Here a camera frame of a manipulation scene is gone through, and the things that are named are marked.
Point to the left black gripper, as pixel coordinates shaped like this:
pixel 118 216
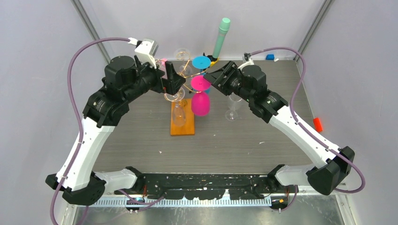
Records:
pixel 170 85

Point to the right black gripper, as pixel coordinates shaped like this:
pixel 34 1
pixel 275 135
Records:
pixel 216 78

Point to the magenta plastic wine glass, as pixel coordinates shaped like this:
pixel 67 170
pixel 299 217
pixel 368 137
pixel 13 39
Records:
pixel 200 102

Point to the clear wine glass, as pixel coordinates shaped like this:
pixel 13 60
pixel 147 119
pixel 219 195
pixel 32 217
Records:
pixel 234 104

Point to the clear flute glass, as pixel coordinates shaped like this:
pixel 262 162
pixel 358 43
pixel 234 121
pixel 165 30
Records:
pixel 177 114

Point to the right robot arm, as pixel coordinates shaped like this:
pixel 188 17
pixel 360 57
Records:
pixel 329 164

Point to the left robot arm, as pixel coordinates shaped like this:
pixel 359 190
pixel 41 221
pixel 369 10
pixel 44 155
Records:
pixel 126 79

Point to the light pink plastic glass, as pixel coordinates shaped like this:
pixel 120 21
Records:
pixel 161 64

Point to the blue plastic wine glass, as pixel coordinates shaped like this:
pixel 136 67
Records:
pixel 201 63

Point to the orange wooden rack base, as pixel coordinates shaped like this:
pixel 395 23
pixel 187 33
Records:
pixel 189 127

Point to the black yellow tripod stand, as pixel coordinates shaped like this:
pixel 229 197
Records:
pixel 213 60

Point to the clear glass back centre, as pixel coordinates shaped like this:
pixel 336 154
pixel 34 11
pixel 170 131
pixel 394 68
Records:
pixel 183 56

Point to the mint green cylinder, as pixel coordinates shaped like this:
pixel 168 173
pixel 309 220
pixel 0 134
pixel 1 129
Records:
pixel 223 29

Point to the small blue block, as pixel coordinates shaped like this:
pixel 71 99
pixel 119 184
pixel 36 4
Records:
pixel 270 57

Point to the small red block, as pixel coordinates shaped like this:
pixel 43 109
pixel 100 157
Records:
pixel 318 125

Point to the gold wire glass rack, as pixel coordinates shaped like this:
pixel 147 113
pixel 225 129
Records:
pixel 187 85

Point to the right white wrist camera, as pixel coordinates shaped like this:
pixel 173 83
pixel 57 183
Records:
pixel 247 61

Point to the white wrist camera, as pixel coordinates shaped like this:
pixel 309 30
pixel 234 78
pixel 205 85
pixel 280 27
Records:
pixel 145 50
pixel 247 61

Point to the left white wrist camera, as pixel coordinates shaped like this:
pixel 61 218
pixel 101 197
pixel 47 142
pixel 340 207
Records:
pixel 145 50

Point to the black base frame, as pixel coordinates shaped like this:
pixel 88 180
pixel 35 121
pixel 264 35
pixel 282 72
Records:
pixel 208 186

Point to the slotted metal rail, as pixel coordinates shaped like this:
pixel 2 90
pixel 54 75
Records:
pixel 223 202

